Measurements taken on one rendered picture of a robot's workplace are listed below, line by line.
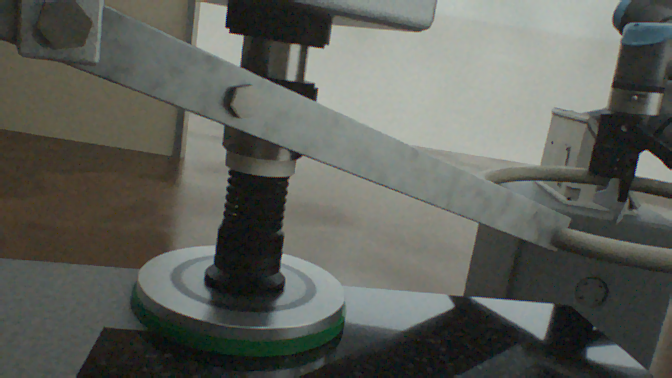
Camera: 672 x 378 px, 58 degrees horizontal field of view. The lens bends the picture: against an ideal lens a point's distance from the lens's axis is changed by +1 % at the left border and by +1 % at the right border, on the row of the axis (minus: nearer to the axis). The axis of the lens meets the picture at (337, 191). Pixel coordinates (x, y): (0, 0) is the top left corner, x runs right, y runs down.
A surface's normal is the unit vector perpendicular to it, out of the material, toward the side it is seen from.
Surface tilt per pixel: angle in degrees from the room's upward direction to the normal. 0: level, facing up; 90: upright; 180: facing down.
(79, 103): 90
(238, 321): 0
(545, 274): 90
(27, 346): 0
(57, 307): 0
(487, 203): 90
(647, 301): 90
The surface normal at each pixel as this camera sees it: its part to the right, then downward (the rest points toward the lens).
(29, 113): -0.01, 0.22
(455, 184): 0.53, 0.27
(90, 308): 0.16, -0.96
